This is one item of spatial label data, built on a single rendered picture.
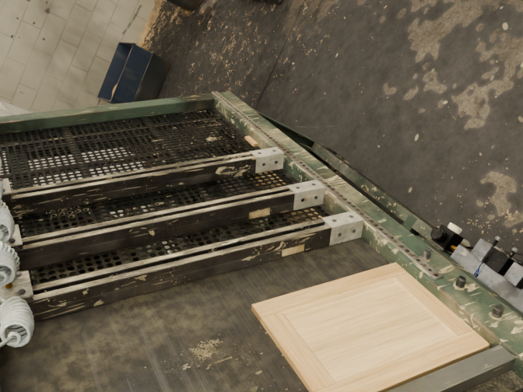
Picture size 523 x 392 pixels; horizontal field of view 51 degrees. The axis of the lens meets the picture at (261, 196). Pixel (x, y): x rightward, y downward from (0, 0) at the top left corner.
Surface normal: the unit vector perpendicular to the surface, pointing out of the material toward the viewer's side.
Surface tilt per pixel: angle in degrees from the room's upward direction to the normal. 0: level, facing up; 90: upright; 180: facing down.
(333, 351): 59
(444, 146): 0
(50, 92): 90
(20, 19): 90
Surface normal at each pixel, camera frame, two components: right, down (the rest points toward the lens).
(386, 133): -0.74, -0.29
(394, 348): 0.06, -0.87
